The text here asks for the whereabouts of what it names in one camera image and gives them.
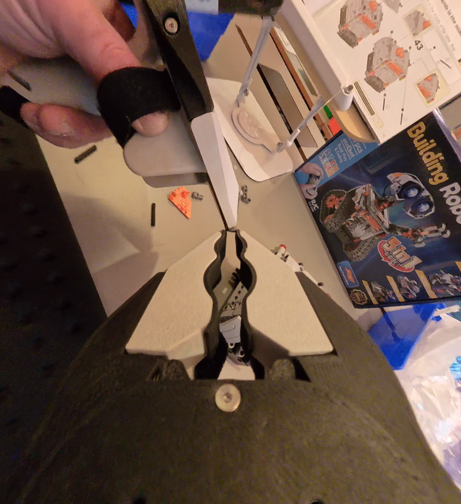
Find small grey brick beam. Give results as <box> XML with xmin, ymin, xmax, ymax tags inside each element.
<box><xmin>215</xmin><ymin>252</ymin><xmax>255</xmax><ymax>364</ymax></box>

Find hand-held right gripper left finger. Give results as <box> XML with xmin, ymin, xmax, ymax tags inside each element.
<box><xmin>125</xmin><ymin>231</ymin><xmax>229</xmax><ymax>379</ymax></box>

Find white book stand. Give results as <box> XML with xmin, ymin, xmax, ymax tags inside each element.
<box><xmin>211</xmin><ymin>16</ymin><xmax>355</xmax><ymax>183</ymax></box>

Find orange brick panel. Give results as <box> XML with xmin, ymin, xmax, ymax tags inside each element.
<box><xmin>168</xmin><ymin>187</ymin><xmax>195</xmax><ymax>219</ymax></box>

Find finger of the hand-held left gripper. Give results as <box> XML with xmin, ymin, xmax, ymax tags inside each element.
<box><xmin>190</xmin><ymin>113</ymin><xmax>241</xmax><ymax>230</ymax></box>

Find person's left hand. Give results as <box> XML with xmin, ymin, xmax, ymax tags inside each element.
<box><xmin>0</xmin><ymin>0</ymin><xmax>172</xmax><ymax>150</ymax></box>

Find clear plastic bags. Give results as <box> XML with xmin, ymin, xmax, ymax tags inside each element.
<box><xmin>394</xmin><ymin>311</ymin><xmax>461</xmax><ymax>504</ymax></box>

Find printed instruction booklet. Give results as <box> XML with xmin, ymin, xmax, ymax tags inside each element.
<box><xmin>301</xmin><ymin>0</ymin><xmax>461</xmax><ymax>144</ymax></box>

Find black pin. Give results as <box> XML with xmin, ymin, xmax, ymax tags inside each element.
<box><xmin>73</xmin><ymin>145</ymin><xmax>98</xmax><ymax>164</ymax></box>

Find blue plastic bin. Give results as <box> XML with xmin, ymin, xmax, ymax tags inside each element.
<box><xmin>367</xmin><ymin>300</ymin><xmax>461</xmax><ymax>410</ymax></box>

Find black perforated armrest pad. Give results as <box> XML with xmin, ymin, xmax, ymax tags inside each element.
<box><xmin>0</xmin><ymin>87</ymin><xmax>109</xmax><ymax>489</ymax></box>

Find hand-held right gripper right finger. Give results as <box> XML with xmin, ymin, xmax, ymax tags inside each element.
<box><xmin>232</xmin><ymin>229</ymin><xmax>335</xmax><ymax>380</ymax></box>

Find dark robot kit box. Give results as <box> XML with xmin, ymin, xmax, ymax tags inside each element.
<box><xmin>294</xmin><ymin>113</ymin><xmax>461</xmax><ymax>309</ymax></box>

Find grey orange toy brick assembly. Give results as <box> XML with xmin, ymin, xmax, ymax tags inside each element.
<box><xmin>272</xmin><ymin>243</ymin><xmax>325</xmax><ymax>293</ymax></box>

